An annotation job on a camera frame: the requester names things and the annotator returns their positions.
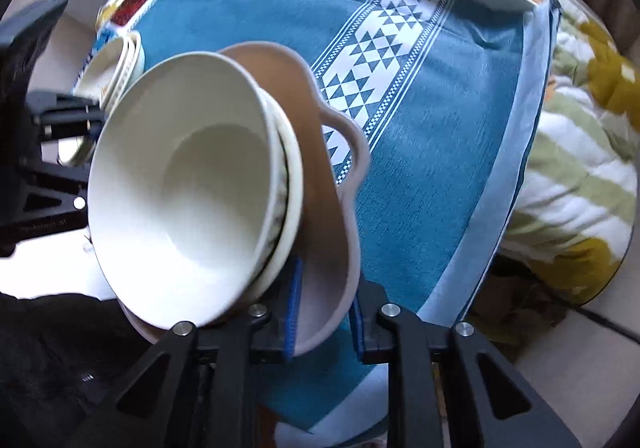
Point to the white ribbed bowl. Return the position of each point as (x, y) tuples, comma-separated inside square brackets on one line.
[(134, 60)]

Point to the pink plastic basin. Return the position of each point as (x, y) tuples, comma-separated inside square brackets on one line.
[(320, 208)]

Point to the blue patterned tablecloth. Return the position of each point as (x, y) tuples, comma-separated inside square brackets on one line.
[(440, 127)]

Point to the dark cloth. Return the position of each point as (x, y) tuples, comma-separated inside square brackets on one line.
[(60, 368)]

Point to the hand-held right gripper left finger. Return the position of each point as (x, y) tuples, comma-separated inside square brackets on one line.
[(294, 323)]

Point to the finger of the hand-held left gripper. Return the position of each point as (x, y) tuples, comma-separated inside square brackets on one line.
[(50, 198), (70, 112)]

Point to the cream duck print bowl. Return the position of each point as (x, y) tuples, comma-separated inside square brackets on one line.
[(102, 67)]

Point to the floral quilted blanket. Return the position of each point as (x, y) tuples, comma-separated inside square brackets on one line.
[(565, 177)]

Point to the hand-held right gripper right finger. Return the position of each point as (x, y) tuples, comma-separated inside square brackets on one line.
[(357, 333)]

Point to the large white plate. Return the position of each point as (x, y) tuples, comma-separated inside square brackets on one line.
[(200, 203)]

